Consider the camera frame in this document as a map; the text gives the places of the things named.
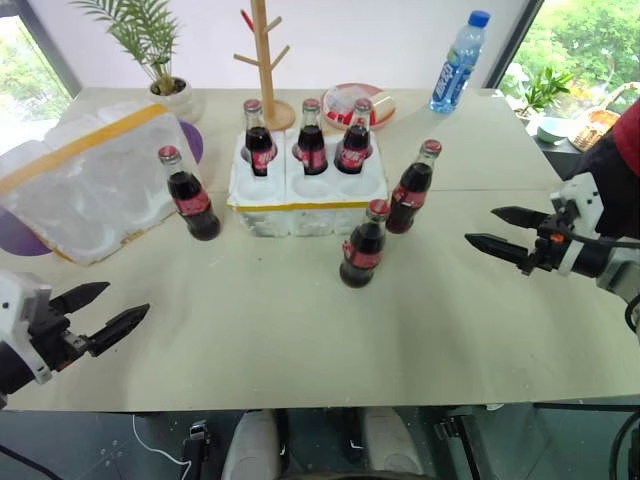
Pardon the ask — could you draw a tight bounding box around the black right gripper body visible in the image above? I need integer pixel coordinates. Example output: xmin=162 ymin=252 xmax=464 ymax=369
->
xmin=517 ymin=212 xmax=572 ymax=276

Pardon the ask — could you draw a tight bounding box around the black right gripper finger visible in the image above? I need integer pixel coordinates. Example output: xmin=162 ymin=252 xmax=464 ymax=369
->
xmin=464 ymin=233 xmax=532 ymax=269
xmin=490 ymin=205 xmax=554 ymax=231

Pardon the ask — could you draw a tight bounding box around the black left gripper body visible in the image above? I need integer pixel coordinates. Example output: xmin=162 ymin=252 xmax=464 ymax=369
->
xmin=27 ymin=295 xmax=91 ymax=374

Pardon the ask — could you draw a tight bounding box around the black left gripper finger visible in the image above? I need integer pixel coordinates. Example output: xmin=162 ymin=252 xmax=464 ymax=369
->
xmin=88 ymin=303 xmax=151 ymax=358
xmin=49 ymin=281 xmax=111 ymax=316

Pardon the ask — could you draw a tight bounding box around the glass cola bottle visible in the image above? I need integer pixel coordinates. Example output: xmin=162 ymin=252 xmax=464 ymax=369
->
xmin=157 ymin=145 xmax=222 ymax=242
xmin=241 ymin=98 xmax=279 ymax=177
xmin=384 ymin=139 xmax=443 ymax=235
xmin=333 ymin=97 xmax=375 ymax=176
xmin=294 ymin=97 xmax=329 ymax=176
xmin=339 ymin=198 xmax=392 ymax=290

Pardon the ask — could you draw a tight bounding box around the white foam lid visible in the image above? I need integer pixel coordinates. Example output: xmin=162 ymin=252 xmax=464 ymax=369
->
xmin=0 ymin=99 xmax=194 ymax=266

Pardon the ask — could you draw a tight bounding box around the white foam bottle tray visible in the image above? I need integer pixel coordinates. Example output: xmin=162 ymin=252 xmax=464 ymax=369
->
xmin=226 ymin=127 xmax=390 ymax=239

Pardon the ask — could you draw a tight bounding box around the purple round mat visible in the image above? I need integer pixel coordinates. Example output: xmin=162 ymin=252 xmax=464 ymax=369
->
xmin=0 ymin=207 xmax=54 ymax=257
xmin=177 ymin=119 xmax=205 ymax=165

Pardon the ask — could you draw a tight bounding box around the pale green bowl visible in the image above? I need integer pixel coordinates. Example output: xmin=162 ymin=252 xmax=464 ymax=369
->
xmin=537 ymin=117 xmax=571 ymax=146

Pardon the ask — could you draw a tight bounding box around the person in dark clothing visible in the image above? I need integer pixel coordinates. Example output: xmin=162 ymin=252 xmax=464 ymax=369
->
xmin=562 ymin=97 xmax=640 ymax=241

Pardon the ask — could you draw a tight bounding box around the woven wicker basket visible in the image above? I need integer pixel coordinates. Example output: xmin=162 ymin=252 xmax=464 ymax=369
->
xmin=569 ymin=82 xmax=640 ymax=151

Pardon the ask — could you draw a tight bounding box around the small green potted plant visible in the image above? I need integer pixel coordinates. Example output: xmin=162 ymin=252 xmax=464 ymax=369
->
xmin=514 ymin=64 xmax=575 ymax=121

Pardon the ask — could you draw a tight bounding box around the blue plastic water bottle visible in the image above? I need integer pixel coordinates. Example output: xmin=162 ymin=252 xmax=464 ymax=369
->
xmin=428 ymin=9 xmax=491 ymax=114

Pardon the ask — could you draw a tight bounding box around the white rounded robot leg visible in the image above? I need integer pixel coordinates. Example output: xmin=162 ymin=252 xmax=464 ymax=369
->
xmin=362 ymin=407 xmax=426 ymax=476
xmin=221 ymin=409 xmax=281 ymax=480

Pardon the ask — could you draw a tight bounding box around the red white food container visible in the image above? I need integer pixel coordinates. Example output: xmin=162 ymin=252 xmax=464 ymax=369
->
xmin=320 ymin=82 xmax=399 ymax=130

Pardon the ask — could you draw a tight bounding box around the potted green palm plant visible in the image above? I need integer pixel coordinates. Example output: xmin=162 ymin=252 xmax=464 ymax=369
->
xmin=69 ymin=0 xmax=207 ymax=125

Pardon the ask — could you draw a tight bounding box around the wooden mug tree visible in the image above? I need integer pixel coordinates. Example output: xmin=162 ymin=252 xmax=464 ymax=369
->
xmin=232 ymin=0 xmax=297 ymax=130

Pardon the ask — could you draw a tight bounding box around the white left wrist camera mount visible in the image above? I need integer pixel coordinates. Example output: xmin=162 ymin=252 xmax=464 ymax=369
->
xmin=0 ymin=272 xmax=54 ymax=385

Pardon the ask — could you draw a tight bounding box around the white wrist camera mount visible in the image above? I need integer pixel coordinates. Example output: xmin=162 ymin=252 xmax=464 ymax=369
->
xmin=549 ymin=172 xmax=601 ymax=277
xmin=0 ymin=272 xmax=54 ymax=385

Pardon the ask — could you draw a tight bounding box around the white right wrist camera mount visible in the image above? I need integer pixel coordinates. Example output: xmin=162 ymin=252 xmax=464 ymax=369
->
xmin=549 ymin=172 xmax=601 ymax=277

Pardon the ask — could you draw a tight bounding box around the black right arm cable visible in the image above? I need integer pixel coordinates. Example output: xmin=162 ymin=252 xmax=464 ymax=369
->
xmin=568 ymin=232 xmax=640 ymax=249

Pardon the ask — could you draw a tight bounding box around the thin white cable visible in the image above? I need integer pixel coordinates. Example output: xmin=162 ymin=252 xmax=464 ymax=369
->
xmin=131 ymin=413 xmax=195 ymax=480

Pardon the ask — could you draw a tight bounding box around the dark window frame post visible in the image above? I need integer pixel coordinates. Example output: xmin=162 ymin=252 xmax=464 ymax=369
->
xmin=12 ymin=0 xmax=82 ymax=99
xmin=482 ymin=0 xmax=546 ymax=91

